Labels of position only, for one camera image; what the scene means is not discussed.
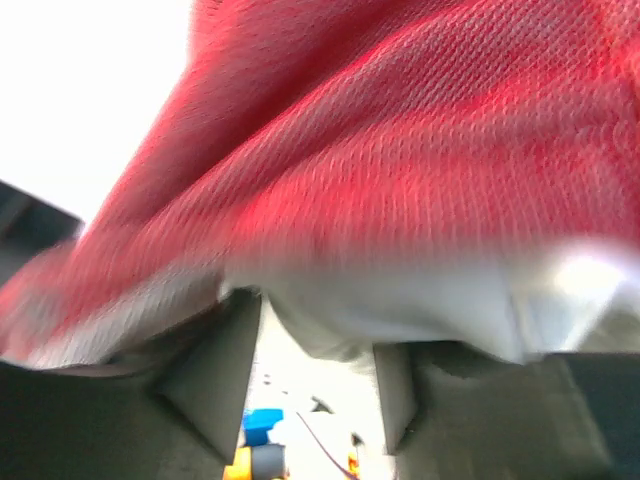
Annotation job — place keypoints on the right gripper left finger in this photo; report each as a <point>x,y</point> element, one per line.
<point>169,409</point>

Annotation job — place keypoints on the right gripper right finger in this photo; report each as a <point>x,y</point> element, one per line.
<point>450,413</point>

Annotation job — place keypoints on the red pillowcase with grey print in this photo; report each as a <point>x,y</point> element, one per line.
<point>349,137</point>

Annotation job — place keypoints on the blue yellow object background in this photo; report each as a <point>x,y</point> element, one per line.
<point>258,458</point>

